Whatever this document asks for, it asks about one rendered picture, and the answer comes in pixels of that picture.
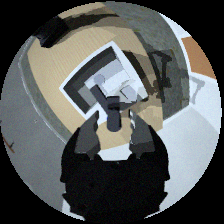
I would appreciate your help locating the black mixer tap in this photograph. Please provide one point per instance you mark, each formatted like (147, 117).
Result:
(111, 106)

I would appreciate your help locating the white sink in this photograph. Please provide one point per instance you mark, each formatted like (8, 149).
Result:
(110, 72)

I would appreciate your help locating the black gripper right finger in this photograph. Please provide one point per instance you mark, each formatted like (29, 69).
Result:
(147, 144)

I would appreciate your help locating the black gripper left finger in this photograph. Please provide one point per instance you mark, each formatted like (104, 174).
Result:
(82, 145)

